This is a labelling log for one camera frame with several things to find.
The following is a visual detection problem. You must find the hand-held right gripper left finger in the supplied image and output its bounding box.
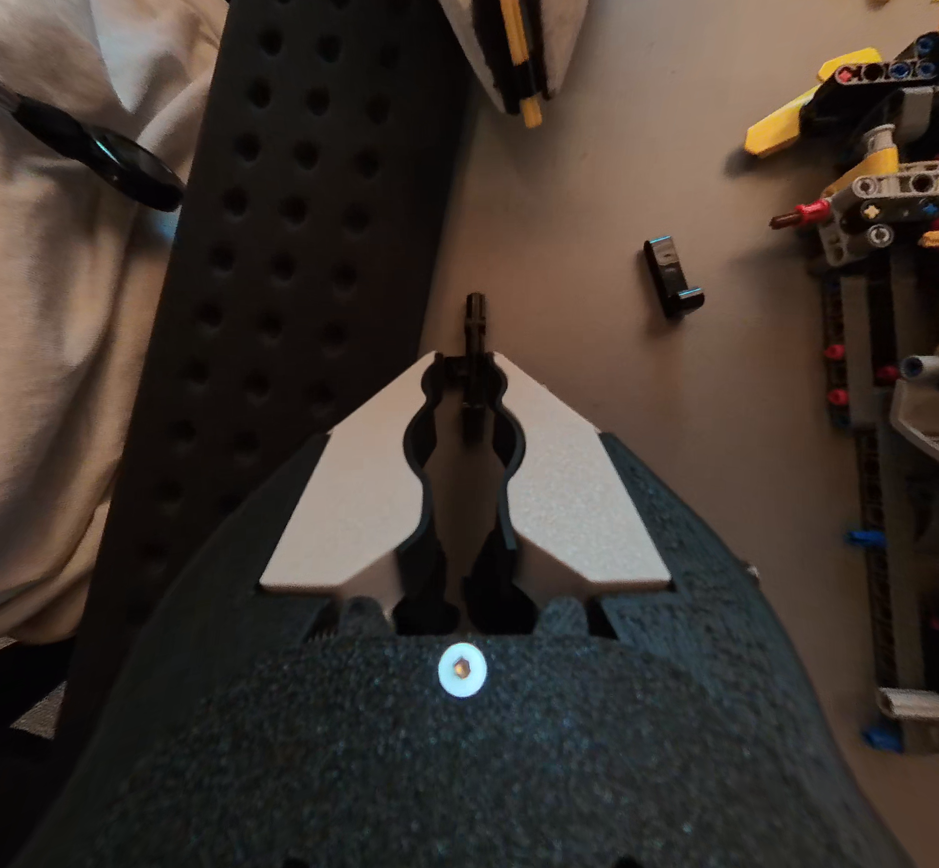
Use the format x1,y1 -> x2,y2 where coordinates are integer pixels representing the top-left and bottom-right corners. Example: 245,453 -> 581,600
259,351 -> 451,617

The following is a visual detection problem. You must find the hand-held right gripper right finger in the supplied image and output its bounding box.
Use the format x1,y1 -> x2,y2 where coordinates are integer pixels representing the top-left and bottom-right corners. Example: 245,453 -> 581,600
475,351 -> 673,616

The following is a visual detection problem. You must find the yellow lego axle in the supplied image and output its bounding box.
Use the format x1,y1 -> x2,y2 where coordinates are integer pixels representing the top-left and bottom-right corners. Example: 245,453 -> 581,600
486,0 -> 545,130

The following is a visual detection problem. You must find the black lego beam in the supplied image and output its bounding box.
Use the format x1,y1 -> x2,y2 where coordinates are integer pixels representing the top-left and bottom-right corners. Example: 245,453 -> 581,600
440,290 -> 491,440

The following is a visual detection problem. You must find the black angled lego piece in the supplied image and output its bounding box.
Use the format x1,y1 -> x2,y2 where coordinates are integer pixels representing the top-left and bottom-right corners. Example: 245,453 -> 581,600
643,236 -> 707,320

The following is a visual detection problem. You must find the lego car chassis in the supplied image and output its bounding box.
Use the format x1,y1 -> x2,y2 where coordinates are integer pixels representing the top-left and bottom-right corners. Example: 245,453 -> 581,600
743,32 -> 939,757

